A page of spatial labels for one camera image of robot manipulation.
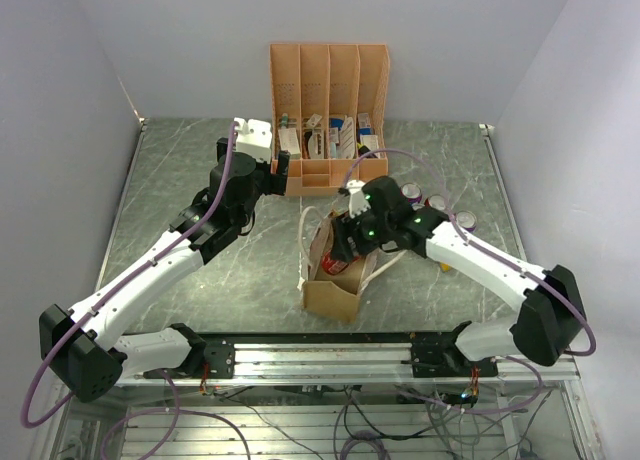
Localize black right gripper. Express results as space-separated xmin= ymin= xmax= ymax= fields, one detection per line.
xmin=330 ymin=202 xmax=393 ymax=262

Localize silver top red can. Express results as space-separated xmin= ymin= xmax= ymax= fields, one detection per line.
xmin=321 ymin=252 xmax=350 ymax=276

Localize brown canvas bag white handles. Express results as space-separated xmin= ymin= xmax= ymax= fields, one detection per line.
xmin=297 ymin=206 xmax=405 ymax=324

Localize purple soda can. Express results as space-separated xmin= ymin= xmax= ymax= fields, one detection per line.
xmin=401 ymin=182 xmax=423 ymax=204
xmin=455 ymin=211 xmax=477 ymax=232

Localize red cola can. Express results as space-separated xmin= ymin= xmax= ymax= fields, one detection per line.
xmin=424 ymin=194 xmax=447 ymax=212

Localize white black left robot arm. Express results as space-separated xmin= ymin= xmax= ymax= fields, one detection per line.
xmin=39 ymin=138 xmax=290 ymax=403

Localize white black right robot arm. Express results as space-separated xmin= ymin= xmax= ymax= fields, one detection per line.
xmin=330 ymin=176 xmax=586 ymax=376

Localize white red box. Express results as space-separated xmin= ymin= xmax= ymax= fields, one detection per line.
xmin=278 ymin=128 xmax=302 ymax=159

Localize white blue packet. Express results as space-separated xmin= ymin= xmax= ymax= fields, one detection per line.
xmin=329 ymin=117 xmax=356 ymax=159

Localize orange plastic file organizer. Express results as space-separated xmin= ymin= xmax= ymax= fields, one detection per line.
xmin=269 ymin=43 xmax=391 ymax=196

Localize white box black item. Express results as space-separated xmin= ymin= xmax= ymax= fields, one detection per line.
xmin=357 ymin=112 xmax=379 ymax=156

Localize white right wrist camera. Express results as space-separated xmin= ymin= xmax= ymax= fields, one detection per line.
xmin=340 ymin=180 xmax=371 ymax=219

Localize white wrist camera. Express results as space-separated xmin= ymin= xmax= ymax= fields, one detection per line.
xmin=340 ymin=180 xmax=371 ymax=219
xmin=234 ymin=117 xmax=273 ymax=163

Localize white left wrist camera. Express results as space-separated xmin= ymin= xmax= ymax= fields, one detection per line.
xmin=234 ymin=117 xmax=273 ymax=163

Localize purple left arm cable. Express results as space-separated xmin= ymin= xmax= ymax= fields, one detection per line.
xmin=19 ymin=120 xmax=241 ymax=429

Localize aluminium frame rail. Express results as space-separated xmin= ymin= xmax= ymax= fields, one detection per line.
xmin=114 ymin=337 xmax=581 ymax=386

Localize loose cables under table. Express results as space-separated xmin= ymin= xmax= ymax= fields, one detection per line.
xmin=99 ymin=379 xmax=551 ymax=460

